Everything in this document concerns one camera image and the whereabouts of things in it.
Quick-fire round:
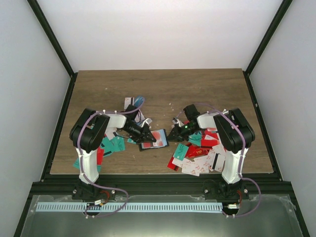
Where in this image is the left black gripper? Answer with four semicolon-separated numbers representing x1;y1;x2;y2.
123;123;157;143

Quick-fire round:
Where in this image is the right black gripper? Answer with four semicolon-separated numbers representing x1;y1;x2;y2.
166;123;198;143

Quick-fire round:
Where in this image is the black leather card holder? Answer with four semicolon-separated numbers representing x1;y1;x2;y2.
139;129;169;151

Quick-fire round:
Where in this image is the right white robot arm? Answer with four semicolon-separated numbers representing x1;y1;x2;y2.
167;104;255;199

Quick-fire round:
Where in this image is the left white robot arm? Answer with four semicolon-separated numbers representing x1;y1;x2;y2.
69;105;156;199

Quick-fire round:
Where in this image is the teal VIP card right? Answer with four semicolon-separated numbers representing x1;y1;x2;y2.
173;144;189;161

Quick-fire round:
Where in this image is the teal vip card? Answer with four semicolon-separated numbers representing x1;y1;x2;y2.
100;136;125;157
173;144;189;161

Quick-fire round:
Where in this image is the red VIP card gold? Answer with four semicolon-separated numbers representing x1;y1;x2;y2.
185;145;209;158

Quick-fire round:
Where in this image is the red card front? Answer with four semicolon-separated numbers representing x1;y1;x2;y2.
167;162;179;171

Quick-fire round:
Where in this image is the blue card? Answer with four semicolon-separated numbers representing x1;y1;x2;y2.
134;95;145;106

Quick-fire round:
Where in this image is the white card magnetic stripe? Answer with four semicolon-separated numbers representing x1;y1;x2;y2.
124;97;134;109

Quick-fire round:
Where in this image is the white striped card front right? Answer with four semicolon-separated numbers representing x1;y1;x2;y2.
211;153;225;172

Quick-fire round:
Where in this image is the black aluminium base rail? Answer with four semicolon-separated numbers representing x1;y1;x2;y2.
30;173;293;195

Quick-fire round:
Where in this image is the light blue slotted rail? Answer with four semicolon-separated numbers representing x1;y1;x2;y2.
36;202;223;213

